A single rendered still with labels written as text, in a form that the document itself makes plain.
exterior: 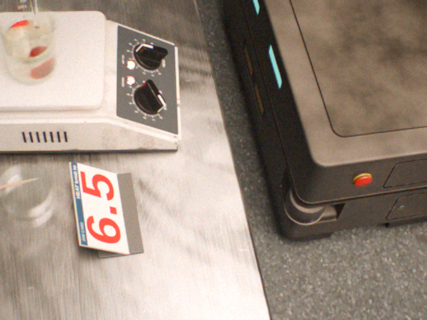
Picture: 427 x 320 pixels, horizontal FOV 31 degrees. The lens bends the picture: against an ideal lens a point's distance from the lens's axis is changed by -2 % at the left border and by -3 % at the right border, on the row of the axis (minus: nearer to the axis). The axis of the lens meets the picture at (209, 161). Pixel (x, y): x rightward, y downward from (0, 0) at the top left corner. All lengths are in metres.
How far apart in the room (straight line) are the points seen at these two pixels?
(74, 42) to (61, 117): 0.08
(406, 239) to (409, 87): 0.40
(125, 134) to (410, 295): 0.98
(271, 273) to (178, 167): 0.80
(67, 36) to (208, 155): 0.19
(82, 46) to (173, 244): 0.22
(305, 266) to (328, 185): 0.29
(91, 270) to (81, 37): 0.23
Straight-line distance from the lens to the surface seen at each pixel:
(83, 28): 0.80
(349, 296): 1.60
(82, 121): 0.76
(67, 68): 0.77
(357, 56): 1.44
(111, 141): 0.79
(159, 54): 0.82
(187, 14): 0.93
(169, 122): 0.80
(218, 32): 1.89
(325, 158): 1.30
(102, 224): 0.75
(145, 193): 0.79
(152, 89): 0.78
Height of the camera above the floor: 1.45
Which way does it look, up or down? 60 degrees down
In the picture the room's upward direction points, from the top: 9 degrees clockwise
